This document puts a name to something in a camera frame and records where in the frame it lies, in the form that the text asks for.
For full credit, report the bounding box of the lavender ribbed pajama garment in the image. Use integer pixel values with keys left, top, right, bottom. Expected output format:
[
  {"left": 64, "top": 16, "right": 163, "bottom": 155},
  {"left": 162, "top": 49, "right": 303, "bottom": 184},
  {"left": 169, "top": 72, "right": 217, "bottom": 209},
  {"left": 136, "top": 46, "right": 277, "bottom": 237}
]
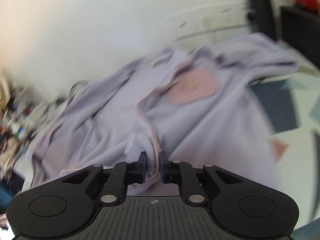
[{"left": 31, "top": 33, "right": 299, "bottom": 196}]

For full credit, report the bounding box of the black thermos bottle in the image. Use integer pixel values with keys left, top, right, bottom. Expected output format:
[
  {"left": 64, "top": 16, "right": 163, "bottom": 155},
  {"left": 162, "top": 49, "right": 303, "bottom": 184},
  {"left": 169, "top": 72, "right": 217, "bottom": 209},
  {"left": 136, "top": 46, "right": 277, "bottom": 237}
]
[{"left": 247, "top": 0, "right": 276, "bottom": 41}]

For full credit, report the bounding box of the black nightstand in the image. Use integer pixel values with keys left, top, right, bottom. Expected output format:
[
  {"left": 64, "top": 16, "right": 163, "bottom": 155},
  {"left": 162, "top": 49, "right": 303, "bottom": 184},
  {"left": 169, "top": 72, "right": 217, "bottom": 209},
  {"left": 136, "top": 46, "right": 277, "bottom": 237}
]
[{"left": 280, "top": 6, "right": 320, "bottom": 68}]

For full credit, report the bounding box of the white wall socket panel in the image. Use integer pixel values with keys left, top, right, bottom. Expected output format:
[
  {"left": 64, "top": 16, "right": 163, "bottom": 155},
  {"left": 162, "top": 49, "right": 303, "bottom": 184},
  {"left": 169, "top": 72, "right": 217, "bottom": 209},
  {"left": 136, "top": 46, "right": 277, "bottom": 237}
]
[{"left": 166, "top": 2, "right": 248, "bottom": 40}]

